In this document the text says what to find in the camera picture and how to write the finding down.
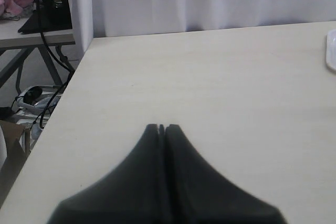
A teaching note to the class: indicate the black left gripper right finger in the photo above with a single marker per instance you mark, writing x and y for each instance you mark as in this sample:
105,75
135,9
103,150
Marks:
200,194

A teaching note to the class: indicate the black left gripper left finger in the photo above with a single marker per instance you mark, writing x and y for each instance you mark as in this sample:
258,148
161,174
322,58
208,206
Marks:
133,192

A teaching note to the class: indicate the white plastic tray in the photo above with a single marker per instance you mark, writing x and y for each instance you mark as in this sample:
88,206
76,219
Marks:
331,50

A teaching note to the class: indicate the white power strip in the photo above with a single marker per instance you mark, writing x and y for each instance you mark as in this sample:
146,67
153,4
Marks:
35,99

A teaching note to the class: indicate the white curtain backdrop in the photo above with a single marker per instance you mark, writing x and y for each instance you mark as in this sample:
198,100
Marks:
109,18

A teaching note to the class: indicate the black monitor stand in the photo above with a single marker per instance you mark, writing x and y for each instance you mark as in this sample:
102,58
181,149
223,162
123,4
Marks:
50,15

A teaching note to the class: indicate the side table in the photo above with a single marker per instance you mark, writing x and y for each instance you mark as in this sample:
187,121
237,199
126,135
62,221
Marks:
26,43

